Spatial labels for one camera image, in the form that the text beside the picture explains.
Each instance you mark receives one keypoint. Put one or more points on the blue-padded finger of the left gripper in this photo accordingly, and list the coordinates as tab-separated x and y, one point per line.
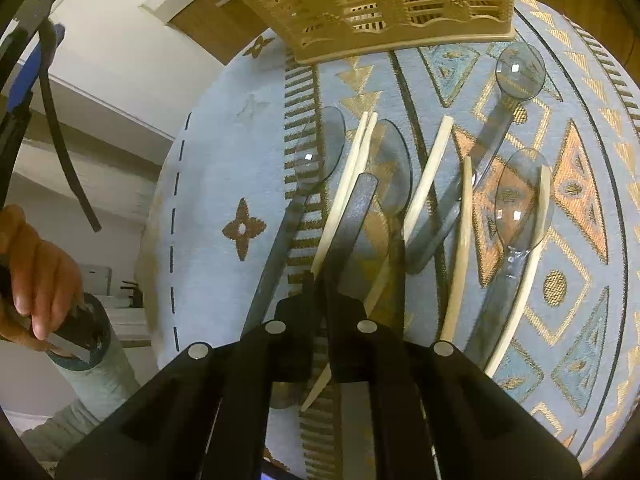
42	55

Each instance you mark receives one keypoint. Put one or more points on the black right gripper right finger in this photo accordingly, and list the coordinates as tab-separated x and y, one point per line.
434	413

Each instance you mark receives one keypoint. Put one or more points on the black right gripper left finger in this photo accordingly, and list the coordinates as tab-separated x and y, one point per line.
205	414

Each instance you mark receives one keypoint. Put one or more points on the wooden chopstick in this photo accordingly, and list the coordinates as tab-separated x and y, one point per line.
348	228
461	259
525	282
414	209
340	198

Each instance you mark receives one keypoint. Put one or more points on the dark translucent plastic spoon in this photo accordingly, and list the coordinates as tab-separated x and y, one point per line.
297	318

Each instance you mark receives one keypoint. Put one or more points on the grey sleeved forearm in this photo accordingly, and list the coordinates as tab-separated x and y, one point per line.
101	386

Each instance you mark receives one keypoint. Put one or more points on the person's left hand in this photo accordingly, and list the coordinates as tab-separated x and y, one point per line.
46	284

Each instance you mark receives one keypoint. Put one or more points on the blue patterned round tablecloth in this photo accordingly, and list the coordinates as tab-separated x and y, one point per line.
574	361

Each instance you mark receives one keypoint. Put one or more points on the clear plastic spoon right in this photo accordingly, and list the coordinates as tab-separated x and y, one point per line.
514	215

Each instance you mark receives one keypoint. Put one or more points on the clear spoon centre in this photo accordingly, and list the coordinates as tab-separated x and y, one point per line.
385	301

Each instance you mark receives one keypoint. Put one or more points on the clear spoon on left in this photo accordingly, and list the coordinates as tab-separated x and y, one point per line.
316	155

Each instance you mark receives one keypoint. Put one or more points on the beige plastic utensil basket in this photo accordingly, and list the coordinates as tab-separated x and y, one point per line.
325	30

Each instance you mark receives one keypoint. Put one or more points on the clear spoon top right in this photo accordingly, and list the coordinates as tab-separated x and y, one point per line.
520	74

